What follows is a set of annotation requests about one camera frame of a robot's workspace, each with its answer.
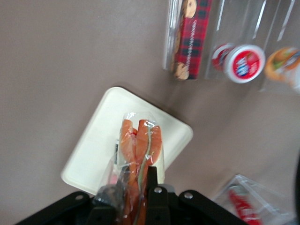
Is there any red plaid cookie box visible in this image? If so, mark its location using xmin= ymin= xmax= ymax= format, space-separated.
xmin=170 ymin=0 xmax=213 ymax=81

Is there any orange lid yogurt cup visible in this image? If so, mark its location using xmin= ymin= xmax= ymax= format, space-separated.
xmin=264 ymin=46 xmax=300 ymax=94

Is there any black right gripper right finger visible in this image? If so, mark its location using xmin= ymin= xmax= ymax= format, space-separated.
xmin=145 ymin=165 xmax=170 ymax=225

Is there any beige rectangular tray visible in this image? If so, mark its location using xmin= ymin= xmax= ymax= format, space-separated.
xmin=60 ymin=86 xmax=194 ymax=196

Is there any clear acrylic bottle rack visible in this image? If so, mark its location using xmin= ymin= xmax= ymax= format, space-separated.
xmin=211 ymin=174 xmax=295 ymax=225

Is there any plastic triangle sandwich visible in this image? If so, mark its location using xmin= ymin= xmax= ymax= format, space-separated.
xmin=106 ymin=112 xmax=166 ymax=225

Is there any clear acrylic stepped shelf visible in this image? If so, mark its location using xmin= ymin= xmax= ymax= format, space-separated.
xmin=163 ymin=0 xmax=300 ymax=94

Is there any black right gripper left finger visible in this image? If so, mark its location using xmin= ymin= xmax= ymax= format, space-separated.
xmin=86 ymin=184 xmax=118 ymax=225

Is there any red lid yogurt cup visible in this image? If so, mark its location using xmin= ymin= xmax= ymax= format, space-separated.
xmin=211 ymin=43 xmax=266 ymax=84

